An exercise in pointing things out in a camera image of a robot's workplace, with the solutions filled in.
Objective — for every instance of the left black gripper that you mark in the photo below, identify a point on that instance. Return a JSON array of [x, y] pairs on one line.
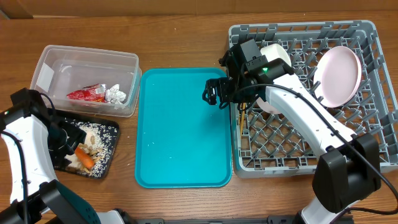
[[76, 134]]

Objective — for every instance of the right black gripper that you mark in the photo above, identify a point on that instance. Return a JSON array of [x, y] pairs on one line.
[[224, 85]]

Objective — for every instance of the orange carrot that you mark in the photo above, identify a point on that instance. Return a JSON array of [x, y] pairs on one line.
[[84, 158]]

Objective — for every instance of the small white plate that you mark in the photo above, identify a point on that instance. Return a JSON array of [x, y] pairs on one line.
[[276, 55]]

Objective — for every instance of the red snack wrapper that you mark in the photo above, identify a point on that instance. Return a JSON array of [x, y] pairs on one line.
[[94, 93]]

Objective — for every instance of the white napkin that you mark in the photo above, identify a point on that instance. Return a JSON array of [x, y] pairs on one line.
[[115, 95]]

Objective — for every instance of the large pink plate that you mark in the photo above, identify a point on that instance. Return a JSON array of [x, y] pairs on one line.
[[339, 75]]

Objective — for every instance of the bowl with food scraps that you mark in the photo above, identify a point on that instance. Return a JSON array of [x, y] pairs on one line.
[[265, 106]]

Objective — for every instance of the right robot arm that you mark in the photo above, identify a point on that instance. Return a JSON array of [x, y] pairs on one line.
[[348, 168]]

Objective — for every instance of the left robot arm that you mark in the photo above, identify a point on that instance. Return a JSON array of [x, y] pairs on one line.
[[35, 139]]

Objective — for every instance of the grey dishwasher rack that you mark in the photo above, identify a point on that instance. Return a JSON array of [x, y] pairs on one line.
[[270, 145]]

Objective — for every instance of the yellow chopstick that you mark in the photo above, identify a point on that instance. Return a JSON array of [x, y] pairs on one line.
[[241, 125]]

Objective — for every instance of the black plastic tray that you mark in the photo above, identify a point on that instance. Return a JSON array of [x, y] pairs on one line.
[[68, 117]]

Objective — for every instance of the food scraps pile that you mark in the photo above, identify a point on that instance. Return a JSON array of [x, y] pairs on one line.
[[99, 144]]

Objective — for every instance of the clear plastic bin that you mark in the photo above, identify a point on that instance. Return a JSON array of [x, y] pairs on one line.
[[64, 69]]

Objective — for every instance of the teal serving tray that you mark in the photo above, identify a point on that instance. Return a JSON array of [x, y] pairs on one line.
[[182, 141]]

